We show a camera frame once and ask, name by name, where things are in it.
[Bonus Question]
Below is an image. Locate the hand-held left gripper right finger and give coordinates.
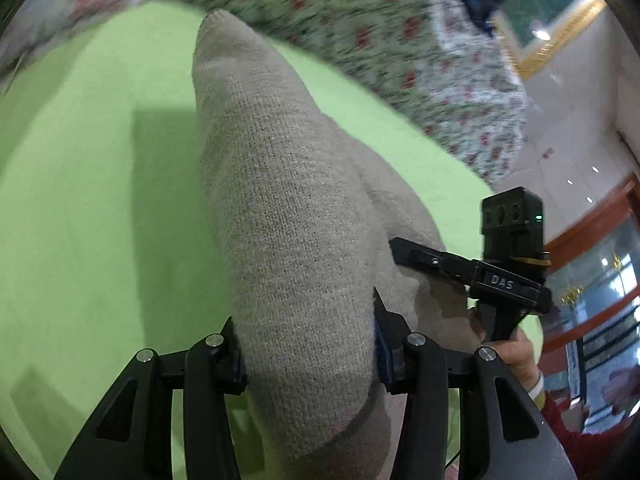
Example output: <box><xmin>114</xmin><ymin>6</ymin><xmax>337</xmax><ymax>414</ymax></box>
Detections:
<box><xmin>372</xmin><ymin>286</ymin><xmax>578</xmax><ymax>480</ymax></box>

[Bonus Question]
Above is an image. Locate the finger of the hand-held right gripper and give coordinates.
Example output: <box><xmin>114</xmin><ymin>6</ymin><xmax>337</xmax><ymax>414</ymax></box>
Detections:
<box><xmin>389</xmin><ymin>236</ymin><xmax>482</xmax><ymax>287</ymax></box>

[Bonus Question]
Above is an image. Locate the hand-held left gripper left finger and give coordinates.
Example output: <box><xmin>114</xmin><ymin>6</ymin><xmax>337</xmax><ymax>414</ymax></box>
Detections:
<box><xmin>52</xmin><ymin>316</ymin><xmax>248</xmax><ymax>480</ymax></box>

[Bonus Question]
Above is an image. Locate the beige knit sweater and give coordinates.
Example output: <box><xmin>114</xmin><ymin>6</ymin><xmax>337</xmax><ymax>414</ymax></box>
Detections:
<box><xmin>192</xmin><ymin>9</ymin><xmax>486</xmax><ymax>480</ymax></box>

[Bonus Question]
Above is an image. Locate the person's right forearm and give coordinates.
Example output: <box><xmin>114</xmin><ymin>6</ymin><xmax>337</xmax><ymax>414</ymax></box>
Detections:
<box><xmin>537</xmin><ymin>390</ymin><xmax>640</xmax><ymax>480</ymax></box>

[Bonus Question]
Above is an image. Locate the person's right hand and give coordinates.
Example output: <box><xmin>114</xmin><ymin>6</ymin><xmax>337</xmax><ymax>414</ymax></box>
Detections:
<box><xmin>470</xmin><ymin>307</ymin><xmax>546</xmax><ymax>403</ymax></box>

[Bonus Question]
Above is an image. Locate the wooden framed glass door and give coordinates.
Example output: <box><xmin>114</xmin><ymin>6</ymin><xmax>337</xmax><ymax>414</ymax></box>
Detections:
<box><xmin>542</xmin><ymin>175</ymin><xmax>640</xmax><ymax>431</ymax></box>

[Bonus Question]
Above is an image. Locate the green bed sheet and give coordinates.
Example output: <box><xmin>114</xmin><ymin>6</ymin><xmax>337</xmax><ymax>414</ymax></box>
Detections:
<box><xmin>0</xmin><ymin>0</ymin><xmax>546</xmax><ymax>480</ymax></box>

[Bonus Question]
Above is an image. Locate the green floral quilt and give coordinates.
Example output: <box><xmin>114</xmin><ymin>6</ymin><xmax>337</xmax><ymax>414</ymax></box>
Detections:
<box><xmin>125</xmin><ymin>0</ymin><xmax>531</xmax><ymax>183</ymax></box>

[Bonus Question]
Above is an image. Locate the gold framed picture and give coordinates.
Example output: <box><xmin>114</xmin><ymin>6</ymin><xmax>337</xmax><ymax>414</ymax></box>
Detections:
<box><xmin>492</xmin><ymin>0</ymin><xmax>608</xmax><ymax>79</ymax></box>

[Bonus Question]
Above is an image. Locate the pink floral pillow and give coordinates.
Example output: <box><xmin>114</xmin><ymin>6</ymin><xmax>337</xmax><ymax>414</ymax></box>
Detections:
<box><xmin>0</xmin><ymin>0</ymin><xmax>166</xmax><ymax>96</ymax></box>

